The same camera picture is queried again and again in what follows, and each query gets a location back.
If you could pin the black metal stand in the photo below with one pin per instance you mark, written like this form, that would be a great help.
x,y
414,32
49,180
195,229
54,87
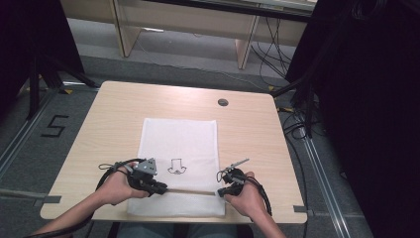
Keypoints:
x,y
33,89
308,109

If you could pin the person's legs in jeans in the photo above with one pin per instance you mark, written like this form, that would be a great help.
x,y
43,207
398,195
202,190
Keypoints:
x,y
145,230

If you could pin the person's right hand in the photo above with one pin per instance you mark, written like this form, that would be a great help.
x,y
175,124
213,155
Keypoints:
x,y
249,201

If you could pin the person's left hand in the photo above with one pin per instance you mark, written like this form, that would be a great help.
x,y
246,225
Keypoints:
x,y
115,188

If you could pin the black curtain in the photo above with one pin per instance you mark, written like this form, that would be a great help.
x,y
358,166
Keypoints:
x,y
369,109
33,36

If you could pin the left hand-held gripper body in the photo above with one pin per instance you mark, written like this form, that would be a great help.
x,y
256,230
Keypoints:
x,y
145,167

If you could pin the metal floor rail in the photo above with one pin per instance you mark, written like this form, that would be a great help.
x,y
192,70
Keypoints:
x,y
23,132
325,185

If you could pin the light wooden desk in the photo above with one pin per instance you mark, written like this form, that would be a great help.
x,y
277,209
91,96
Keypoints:
x,y
185,16

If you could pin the grey floor bar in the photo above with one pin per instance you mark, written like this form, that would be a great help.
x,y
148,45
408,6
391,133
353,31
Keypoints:
x,y
29,196

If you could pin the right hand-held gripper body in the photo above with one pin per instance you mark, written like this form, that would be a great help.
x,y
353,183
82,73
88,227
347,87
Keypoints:
x,y
235,177

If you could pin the white cloth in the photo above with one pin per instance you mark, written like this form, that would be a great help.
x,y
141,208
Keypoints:
x,y
180,142

